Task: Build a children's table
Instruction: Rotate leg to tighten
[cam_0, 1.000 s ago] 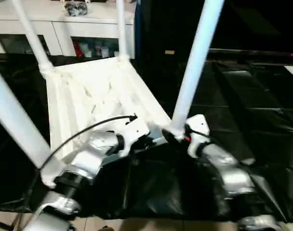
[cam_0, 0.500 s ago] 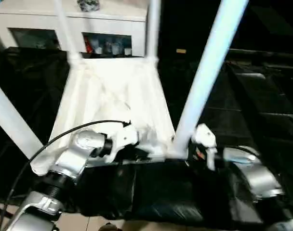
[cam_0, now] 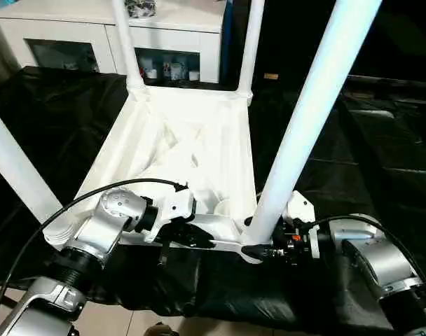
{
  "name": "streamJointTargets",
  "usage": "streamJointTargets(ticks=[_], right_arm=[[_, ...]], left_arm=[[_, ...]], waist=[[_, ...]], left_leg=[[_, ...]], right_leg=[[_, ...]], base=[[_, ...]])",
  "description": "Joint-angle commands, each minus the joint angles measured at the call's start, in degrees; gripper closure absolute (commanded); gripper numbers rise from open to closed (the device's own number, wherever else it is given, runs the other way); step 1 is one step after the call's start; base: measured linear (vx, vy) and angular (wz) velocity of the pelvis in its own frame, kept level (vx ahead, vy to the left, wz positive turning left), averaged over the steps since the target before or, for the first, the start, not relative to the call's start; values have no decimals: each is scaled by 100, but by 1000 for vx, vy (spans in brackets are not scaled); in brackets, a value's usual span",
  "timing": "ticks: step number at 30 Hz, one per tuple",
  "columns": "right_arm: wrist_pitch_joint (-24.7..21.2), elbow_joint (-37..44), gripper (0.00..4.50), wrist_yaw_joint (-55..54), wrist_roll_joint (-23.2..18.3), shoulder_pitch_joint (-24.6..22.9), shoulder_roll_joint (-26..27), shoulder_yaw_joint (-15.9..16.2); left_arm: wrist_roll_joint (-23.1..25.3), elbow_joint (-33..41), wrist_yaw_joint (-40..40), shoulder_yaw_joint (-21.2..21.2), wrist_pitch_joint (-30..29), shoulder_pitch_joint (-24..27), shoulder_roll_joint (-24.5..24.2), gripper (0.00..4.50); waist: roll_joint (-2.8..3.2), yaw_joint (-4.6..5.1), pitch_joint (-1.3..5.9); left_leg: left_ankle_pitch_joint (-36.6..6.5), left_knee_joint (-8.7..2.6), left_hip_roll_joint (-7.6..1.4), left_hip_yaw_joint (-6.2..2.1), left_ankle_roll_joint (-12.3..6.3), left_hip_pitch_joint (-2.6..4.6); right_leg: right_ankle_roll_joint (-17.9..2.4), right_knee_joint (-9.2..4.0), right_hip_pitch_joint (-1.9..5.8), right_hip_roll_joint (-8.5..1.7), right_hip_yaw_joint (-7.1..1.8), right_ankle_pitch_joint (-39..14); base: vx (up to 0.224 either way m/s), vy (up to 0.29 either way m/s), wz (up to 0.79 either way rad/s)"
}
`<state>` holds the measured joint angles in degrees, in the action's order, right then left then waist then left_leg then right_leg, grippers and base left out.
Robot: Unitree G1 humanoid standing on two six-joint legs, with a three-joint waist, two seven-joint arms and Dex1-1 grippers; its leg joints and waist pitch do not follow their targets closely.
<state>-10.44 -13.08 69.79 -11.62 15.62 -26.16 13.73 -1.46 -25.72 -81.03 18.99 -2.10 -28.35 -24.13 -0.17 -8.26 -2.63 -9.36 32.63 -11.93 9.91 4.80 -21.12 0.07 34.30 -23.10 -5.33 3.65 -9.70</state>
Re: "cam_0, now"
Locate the white plastic table top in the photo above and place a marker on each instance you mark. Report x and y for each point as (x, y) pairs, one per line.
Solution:
(164, 140)

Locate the white plastic table leg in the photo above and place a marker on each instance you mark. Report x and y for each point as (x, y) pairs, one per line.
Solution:
(304, 105)
(127, 52)
(249, 52)
(17, 157)

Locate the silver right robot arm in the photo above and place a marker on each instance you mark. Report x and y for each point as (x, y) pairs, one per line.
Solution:
(384, 259)

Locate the black glossy mat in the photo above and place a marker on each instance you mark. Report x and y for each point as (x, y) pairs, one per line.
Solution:
(374, 157)

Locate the small white cup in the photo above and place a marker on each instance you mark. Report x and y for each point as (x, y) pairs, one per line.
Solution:
(193, 75)

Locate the small tan label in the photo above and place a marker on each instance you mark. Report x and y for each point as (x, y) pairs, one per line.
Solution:
(271, 76)

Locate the long black bar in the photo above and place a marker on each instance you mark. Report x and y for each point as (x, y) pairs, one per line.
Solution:
(391, 82)

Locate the white glass-door cabinet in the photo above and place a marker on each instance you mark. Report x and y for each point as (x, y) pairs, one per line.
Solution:
(76, 31)

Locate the dark bag of parts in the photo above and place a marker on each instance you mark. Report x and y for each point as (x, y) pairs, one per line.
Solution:
(141, 7)

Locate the large dark screen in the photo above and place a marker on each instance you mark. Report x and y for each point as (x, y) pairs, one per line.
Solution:
(402, 35)

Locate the grey-brown curtain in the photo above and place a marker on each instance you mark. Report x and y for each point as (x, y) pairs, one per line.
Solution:
(3, 45)

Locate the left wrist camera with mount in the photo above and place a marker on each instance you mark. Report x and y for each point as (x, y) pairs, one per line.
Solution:
(174, 208)

